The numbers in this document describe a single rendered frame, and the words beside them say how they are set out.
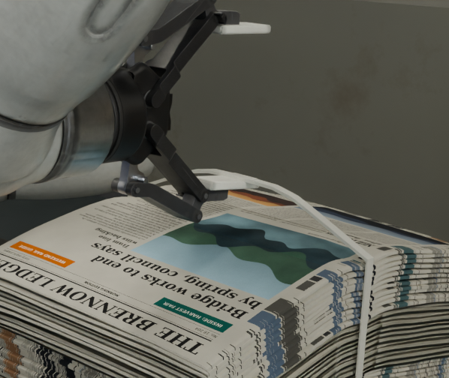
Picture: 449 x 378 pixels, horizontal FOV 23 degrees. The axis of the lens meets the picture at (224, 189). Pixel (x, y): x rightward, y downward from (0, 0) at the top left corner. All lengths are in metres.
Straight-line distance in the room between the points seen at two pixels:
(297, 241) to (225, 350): 0.19
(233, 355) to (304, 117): 3.80
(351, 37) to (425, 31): 0.35
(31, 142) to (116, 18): 0.13
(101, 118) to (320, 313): 0.24
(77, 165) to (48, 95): 0.15
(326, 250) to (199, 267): 0.12
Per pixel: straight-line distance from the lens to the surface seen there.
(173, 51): 0.92
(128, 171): 0.90
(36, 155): 0.75
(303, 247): 0.96
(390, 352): 1.02
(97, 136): 0.81
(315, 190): 4.61
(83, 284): 0.92
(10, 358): 1.01
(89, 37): 0.64
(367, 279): 0.94
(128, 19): 0.64
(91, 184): 1.50
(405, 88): 4.25
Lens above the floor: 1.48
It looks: 15 degrees down
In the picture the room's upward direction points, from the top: straight up
